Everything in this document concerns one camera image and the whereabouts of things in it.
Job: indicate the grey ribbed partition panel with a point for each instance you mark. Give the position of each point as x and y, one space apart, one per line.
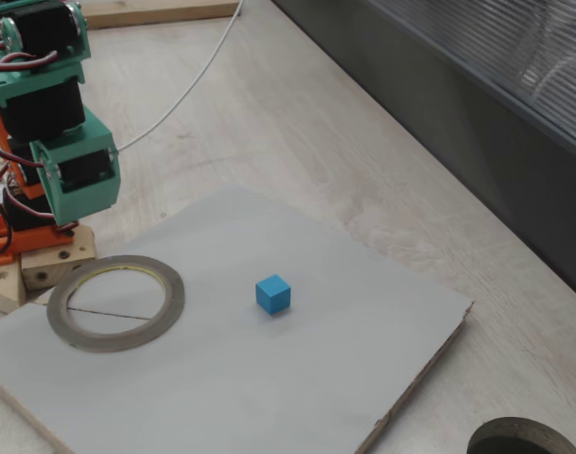
458 118

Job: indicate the green gripper black servo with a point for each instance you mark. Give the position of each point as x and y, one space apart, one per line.
81 166

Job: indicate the wooden plank with holes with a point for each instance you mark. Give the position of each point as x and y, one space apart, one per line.
51 267

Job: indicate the blue cube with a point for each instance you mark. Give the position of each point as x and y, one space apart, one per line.
273 295

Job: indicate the plain wooden block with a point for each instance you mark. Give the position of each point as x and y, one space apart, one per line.
4 293

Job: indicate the wooden plank without holes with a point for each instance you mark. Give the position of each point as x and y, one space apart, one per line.
150 16

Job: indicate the grey-faced chipboard panel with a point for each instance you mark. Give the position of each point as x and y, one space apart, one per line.
268 378

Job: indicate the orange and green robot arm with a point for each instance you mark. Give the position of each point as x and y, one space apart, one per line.
32 23

